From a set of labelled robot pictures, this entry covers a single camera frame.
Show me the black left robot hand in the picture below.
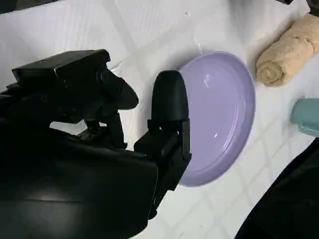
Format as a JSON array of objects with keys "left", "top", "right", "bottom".
[{"left": 234, "top": 135, "right": 319, "bottom": 239}]

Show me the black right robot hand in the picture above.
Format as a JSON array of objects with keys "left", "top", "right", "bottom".
[{"left": 0, "top": 49, "right": 192, "bottom": 239}]

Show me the beige towel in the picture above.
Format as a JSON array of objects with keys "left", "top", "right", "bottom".
[{"left": 256, "top": 13, "right": 319, "bottom": 87}]

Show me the pale green mug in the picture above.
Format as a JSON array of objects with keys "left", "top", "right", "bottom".
[{"left": 292, "top": 98, "right": 319, "bottom": 136}]

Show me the lilac plate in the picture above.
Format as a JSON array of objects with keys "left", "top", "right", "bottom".
[{"left": 174, "top": 51, "right": 257, "bottom": 187}]

